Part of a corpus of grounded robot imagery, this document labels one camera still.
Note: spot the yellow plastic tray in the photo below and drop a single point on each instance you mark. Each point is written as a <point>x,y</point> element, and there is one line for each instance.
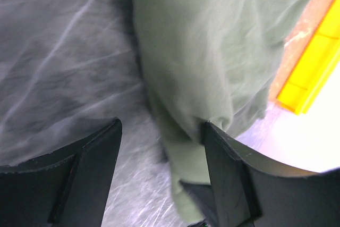
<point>317,62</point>

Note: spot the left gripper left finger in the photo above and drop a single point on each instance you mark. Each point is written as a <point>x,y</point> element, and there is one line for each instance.
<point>68,187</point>

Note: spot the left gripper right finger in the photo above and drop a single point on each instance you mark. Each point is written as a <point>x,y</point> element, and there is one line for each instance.
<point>251,189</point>

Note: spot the green motorcycle tank top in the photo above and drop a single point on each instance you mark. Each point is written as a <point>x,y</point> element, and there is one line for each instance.
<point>208,60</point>

